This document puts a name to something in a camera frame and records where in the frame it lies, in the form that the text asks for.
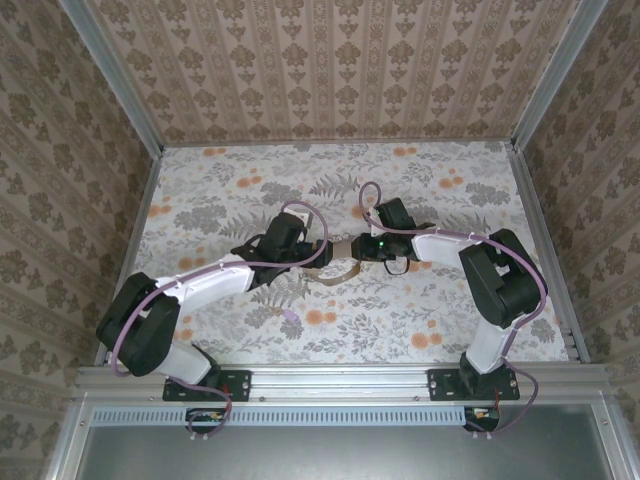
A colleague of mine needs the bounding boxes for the black controller board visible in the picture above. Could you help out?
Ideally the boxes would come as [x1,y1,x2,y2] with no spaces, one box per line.
[185,407,227,435]
[463,405,501,434]

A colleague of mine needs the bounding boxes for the grey metal sheet panel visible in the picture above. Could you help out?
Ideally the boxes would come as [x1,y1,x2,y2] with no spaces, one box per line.
[74,424,609,480]

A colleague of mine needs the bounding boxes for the aluminium back rail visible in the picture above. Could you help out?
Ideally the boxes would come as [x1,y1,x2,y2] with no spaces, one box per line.
[162,141,514,150]

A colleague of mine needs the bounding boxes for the aluminium front rail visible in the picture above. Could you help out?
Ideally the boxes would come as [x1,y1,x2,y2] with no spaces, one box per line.
[72,363,614,402]

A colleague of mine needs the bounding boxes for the aluminium side rail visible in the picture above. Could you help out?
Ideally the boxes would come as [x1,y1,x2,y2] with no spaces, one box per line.
[507,142,587,364]
[117,144,166,361]

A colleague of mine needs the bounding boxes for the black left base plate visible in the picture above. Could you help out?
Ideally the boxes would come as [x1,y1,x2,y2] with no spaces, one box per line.
[162,368,252,403]

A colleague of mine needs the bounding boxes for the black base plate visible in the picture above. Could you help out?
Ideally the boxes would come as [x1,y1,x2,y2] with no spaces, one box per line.
[162,368,252,403]
[427,367,521,402]

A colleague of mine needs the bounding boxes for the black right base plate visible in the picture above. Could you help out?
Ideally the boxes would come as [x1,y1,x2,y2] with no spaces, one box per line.
[427,367,521,402]

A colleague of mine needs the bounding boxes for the grey slotted cable duct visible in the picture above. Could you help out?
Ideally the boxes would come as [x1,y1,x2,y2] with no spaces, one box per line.
[92,405,501,428]

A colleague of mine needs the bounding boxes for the aluminium corner post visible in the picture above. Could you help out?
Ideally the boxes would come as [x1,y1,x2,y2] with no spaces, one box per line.
[59,0,166,154]
[509,0,609,151]

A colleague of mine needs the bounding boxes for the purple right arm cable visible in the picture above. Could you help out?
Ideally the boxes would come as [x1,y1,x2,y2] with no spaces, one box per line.
[358,180,549,441]

